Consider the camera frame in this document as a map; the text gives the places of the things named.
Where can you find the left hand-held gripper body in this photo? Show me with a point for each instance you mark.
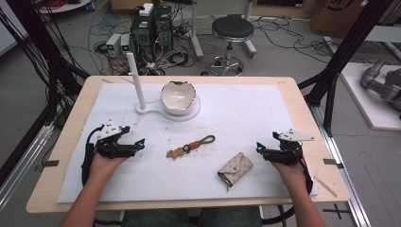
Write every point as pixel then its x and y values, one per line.
pixel 110 148

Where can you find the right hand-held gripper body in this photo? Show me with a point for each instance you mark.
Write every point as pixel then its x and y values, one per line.
pixel 288 148

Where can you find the person's left hand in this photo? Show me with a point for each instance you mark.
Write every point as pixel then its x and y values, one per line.
pixel 104 167

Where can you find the person's right hand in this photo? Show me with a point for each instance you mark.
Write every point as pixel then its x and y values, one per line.
pixel 291 175

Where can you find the beige key pouch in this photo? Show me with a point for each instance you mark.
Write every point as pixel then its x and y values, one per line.
pixel 236 170

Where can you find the white table mat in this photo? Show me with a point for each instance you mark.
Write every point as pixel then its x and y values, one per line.
pixel 227 126

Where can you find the thin wooden stick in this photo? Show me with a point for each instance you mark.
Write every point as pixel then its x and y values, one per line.
pixel 325 186

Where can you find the white shell-shaped bowl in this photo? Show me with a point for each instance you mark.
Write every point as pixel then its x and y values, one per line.
pixel 178 96

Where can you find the person's legs in jeans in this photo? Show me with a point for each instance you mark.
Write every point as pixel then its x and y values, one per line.
pixel 192 217

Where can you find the white platform board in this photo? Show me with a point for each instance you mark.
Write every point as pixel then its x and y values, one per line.
pixel 369 101

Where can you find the grey power supply unit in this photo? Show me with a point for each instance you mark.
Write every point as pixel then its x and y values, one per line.
pixel 125 44
pixel 113 44

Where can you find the black computer tower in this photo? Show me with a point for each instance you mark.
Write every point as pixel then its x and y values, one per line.
pixel 143 34
pixel 164 26

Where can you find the black round stool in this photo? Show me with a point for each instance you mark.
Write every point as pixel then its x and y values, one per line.
pixel 232 31

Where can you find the white metal stand legs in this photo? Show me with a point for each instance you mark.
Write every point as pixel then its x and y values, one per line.
pixel 197 34

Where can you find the white box on computer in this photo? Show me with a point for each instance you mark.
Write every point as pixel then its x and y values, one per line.
pixel 146 9

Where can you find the brown cardboard box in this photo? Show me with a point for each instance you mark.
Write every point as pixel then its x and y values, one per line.
pixel 340 15

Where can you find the white stand with post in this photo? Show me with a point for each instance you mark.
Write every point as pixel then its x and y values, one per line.
pixel 138 85

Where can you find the black frame post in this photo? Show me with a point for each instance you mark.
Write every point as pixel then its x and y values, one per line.
pixel 41 50
pixel 343 53

